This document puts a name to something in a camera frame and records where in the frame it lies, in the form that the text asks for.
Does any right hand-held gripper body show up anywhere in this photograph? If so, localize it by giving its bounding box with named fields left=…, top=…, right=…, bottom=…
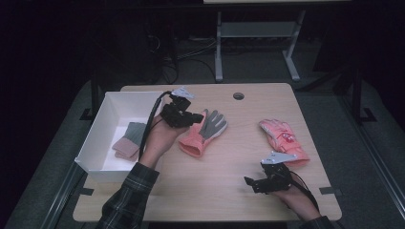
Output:
left=260, top=151, right=298, bottom=194

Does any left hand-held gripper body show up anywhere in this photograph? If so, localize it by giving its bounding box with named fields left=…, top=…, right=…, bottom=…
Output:
left=160, top=86, right=196, bottom=129

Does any pink glove with grey palm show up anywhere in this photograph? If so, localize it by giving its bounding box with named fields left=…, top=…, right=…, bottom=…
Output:
left=178, top=109, right=229, bottom=158

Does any pink printed ski glove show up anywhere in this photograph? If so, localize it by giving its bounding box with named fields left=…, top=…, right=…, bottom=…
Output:
left=259, top=118, right=310, bottom=167

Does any white box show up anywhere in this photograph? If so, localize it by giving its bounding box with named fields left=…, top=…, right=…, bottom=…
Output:
left=74, top=91, right=170, bottom=184

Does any person's left hand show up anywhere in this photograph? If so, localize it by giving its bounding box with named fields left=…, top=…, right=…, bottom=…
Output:
left=139, top=114, right=189, bottom=170

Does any black metal stand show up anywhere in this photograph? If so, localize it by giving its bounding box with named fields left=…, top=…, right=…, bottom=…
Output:
left=348, top=68, right=378, bottom=126
left=79, top=71, right=103, bottom=121

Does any bundle of floor cables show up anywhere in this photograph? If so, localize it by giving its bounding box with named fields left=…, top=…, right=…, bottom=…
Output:
left=147, top=32, right=218, bottom=84

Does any metal floor rail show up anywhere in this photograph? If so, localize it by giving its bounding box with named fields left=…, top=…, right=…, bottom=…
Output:
left=337, top=94, right=405, bottom=220
left=39, top=163, right=88, bottom=229

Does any grey metal table frame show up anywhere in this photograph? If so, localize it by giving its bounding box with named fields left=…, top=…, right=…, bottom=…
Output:
left=214, top=10, right=307, bottom=83

